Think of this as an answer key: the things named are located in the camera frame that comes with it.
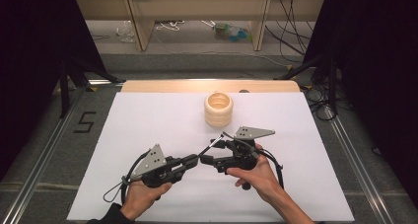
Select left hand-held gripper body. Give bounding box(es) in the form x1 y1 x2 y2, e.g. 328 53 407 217
131 143 185 188

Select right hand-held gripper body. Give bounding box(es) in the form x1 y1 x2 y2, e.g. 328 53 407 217
214 125 276 175

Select black pen with silver end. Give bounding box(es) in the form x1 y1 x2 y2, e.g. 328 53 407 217
196 133 226 158

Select person's right hand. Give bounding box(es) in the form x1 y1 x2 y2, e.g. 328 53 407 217
226 144 285 205

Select person's left hand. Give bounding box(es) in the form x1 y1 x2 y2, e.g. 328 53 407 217
119 180 174 222

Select ribbed wooden pen holder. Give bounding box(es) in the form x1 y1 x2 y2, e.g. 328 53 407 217
203 91 235 129

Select white table mat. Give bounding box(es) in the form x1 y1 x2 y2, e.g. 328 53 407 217
66 91 356 223

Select colourful plastic bag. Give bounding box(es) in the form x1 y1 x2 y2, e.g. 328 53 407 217
212 22 253 43

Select black metal stand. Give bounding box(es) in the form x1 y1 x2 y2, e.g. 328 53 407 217
273 52 340 113
58 56 126 119

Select clear plastic bag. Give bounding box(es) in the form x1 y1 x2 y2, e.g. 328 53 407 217
115 20 136 43

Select beige wooden shelf unit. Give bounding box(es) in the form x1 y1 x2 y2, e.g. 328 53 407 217
74 0 326 52

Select black curtain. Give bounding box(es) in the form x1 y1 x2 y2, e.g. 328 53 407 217
0 0 106 183
304 0 418 212

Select right hand-held gripper cable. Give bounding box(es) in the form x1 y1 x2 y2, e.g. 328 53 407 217
222 130 286 190

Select hand-held gripper cable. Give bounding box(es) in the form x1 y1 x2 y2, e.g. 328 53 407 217
103 150 153 206
222 130 286 190

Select left hand-held gripper cable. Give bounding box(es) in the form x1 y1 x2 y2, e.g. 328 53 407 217
103 150 153 206

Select coiled black floor cables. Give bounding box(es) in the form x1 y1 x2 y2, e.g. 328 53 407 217
300 84 340 121

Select aluminium floor rail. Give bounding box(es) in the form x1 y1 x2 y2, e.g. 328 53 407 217
323 105 396 224
0 85 87 224

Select white cord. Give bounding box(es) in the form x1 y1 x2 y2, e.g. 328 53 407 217
155 20 185 32

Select hanging black cables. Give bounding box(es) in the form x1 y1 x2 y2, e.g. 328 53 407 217
264 0 316 64

